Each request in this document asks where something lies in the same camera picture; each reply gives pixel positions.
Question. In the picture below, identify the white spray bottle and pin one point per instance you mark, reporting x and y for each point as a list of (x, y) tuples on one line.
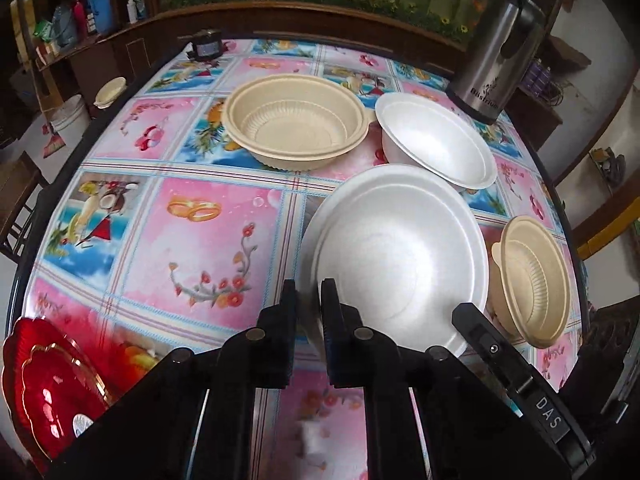
[(132, 11)]

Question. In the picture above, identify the stacked bowls on stool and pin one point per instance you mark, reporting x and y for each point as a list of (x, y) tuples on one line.
[(109, 92)]

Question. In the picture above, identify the blue thermos flask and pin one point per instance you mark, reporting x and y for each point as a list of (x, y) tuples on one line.
[(103, 16)]

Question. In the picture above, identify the wooden chair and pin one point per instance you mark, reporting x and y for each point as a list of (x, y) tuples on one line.
[(19, 180)]

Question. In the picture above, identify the white plastic bucket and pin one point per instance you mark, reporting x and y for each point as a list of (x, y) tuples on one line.
[(71, 120)]

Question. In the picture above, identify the large beige plastic bowl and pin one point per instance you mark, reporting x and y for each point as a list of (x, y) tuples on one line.
[(295, 122)]

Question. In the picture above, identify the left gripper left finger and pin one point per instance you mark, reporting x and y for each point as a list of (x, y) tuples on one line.
[(191, 416)]

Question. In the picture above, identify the small beige plastic bowl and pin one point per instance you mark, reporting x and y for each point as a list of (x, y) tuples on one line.
[(529, 288)]

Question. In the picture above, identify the pink thermos flask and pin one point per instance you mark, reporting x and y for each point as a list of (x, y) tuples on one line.
[(80, 20)]

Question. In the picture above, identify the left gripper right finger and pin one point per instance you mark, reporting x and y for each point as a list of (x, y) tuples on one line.
[(427, 415)]

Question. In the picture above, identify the large red scalloped plate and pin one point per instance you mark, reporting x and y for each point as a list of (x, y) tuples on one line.
[(26, 334)]

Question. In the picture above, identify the white foam bowl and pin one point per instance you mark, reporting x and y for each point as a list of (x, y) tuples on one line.
[(418, 131), (402, 247)]

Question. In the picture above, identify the stainless steel thermos jug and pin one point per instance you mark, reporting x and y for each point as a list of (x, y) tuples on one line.
[(505, 41)]

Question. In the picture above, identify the grey thermos flask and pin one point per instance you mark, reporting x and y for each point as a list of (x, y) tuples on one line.
[(63, 27)]

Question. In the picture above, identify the small red scalloped plate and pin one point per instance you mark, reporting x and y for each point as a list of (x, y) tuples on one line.
[(62, 397)]

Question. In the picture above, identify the small black jar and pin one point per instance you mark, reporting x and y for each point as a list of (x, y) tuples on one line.
[(207, 45)]

